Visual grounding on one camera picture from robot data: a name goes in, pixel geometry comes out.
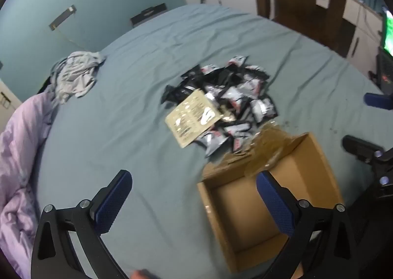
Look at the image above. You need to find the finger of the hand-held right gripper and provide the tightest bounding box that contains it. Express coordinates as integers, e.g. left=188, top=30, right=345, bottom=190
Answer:
left=342, top=135, right=393, bottom=169
left=364, top=92, right=393, bottom=110

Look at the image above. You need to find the green lit monitor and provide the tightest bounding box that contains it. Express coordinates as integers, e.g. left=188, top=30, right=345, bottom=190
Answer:
left=381, top=7, right=393, bottom=56

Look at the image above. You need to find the grey crumpled clothing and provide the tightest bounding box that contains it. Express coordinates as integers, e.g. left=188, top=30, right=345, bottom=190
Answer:
left=51, top=51, right=106, bottom=106

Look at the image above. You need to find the pile of snack packets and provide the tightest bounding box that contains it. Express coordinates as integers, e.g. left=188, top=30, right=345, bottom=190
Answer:
left=161, top=55, right=278, bottom=158

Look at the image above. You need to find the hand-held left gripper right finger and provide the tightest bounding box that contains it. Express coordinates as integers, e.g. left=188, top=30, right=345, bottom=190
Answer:
left=256, top=171, right=361, bottom=279

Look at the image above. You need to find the large beige packet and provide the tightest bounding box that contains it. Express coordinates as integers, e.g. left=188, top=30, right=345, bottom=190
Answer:
left=165, top=89, right=225, bottom=148

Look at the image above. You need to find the brown cardboard box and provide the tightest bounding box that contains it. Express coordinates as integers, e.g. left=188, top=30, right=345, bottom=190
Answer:
left=196, top=125, right=344, bottom=273

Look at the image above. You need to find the brown wooden chair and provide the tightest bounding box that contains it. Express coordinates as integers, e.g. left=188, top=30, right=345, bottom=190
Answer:
left=244, top=0, right=357, bottom=58

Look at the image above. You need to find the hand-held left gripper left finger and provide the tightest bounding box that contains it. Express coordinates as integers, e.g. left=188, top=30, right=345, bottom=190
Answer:
left=31, top=169, right=133, bottom=279

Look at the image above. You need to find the clear crumpled plastic wrap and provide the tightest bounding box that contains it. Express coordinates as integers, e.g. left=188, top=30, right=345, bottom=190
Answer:
left=225, top=124, right=295, bottom=176

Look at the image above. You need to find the white wardrobe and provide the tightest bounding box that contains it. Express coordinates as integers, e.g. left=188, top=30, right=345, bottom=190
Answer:
left=0, top=79, right=23, bottom=111

